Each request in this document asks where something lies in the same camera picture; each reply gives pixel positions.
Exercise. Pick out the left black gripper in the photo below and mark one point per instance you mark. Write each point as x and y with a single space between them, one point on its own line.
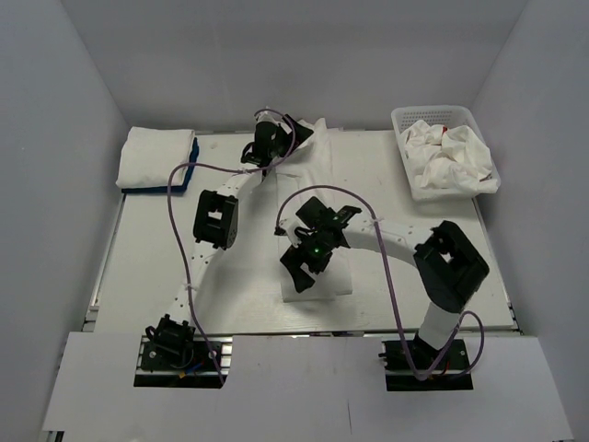
302 133

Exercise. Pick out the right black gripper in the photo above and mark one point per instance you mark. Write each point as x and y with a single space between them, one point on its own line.
296 256

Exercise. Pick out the white plastic basket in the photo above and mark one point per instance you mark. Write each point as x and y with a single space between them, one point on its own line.
448 115

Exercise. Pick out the white robot print t shirt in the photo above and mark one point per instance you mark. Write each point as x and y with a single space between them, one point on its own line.
303 175

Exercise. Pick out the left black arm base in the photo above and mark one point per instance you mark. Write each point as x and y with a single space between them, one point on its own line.
157 368

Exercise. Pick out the folded white t shirt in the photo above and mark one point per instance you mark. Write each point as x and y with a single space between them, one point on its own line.
149 155

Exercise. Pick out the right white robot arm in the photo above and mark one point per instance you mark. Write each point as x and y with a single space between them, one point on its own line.
450 267

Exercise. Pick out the white red print t shirt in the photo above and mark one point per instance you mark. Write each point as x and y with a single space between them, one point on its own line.
443 159

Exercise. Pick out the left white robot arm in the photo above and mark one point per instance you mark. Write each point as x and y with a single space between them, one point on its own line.
215 226

